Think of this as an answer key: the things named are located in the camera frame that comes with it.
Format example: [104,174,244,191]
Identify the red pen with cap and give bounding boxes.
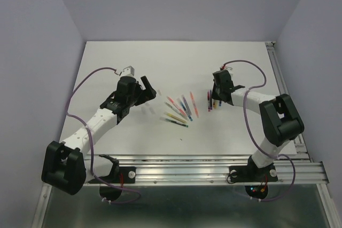
[209,90,213,110]

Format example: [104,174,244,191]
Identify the pink pen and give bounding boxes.
[167,96,187,117]

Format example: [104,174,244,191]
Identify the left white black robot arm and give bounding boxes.
[41,76,157,195]

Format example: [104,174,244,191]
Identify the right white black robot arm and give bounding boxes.
[212,70,305,180]

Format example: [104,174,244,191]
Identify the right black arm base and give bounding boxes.
[227,164,278,200]

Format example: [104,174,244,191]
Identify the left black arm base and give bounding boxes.
[85,154,141,205]

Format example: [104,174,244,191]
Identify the green tipped black pen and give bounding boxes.
[160,117,189,128]

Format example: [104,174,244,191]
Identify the yellow pen on table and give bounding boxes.
[164,112,186,124]

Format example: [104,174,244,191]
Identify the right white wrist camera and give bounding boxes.
[220,65,234,76]

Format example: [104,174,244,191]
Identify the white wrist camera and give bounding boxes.
[220,65,234,76]
[120,66,135,77]

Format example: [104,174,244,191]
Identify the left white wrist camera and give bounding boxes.
[120,66,135,77]

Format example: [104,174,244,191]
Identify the aluminium rail frame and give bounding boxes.
[32,154,341,227]

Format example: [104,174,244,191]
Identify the right side aluminium rail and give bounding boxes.
[265,42,312,162]

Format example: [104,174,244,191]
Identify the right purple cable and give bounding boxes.
[224,60,296,203]

